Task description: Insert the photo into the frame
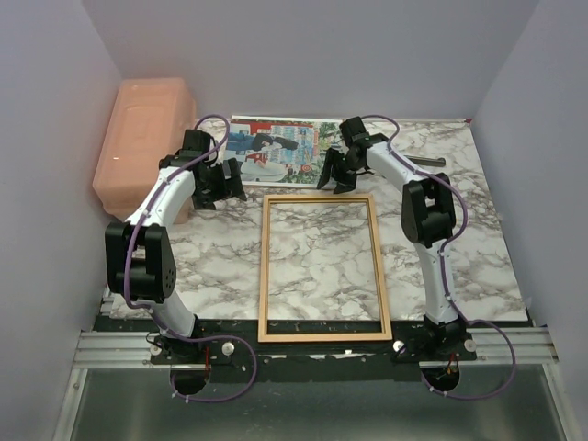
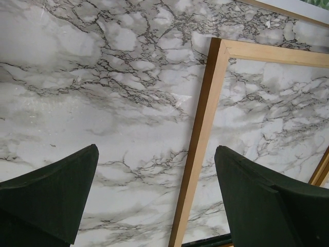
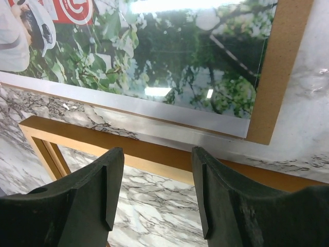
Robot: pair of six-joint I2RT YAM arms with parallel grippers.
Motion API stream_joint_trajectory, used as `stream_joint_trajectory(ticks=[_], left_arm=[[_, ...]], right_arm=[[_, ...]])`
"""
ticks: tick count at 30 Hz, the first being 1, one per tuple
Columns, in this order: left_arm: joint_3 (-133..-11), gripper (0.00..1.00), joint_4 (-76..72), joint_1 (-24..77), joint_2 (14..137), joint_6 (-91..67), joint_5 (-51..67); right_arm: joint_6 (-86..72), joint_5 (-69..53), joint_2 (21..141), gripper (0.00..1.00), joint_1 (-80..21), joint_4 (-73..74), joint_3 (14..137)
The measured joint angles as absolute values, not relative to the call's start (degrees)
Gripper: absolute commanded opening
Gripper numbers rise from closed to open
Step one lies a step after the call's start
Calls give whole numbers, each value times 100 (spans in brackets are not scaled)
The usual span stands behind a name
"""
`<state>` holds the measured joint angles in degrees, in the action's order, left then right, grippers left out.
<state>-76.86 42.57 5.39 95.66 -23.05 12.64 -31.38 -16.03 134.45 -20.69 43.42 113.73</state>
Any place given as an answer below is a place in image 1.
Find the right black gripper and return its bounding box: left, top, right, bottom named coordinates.
left=317, top=149, right=363, bottom=197

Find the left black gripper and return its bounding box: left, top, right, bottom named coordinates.
left=194, top=158, right=246, bottom=210

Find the photo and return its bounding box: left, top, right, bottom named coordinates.
left=224, top=116, right=343, bottom=187

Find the brown wooden picture frame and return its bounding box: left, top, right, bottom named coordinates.
left=257, top=194, right=392, bottom=344

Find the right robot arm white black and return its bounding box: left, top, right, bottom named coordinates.
left=317, top=117, right=466, bottom=360

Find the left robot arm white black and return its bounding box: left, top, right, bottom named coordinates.
left=105, top=129, right=247, bottom=363

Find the pink plastic storage box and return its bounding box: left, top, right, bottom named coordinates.
left=93, top=78, right=197, bottom=221

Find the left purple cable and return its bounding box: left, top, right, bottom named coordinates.
left=122, top=114, right=258, bottom=405

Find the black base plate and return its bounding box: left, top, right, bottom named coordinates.
left=151, top=316, right=479, bottom=382

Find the aluminium rail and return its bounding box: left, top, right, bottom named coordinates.
left=73, top=327, right=559, bottom=369

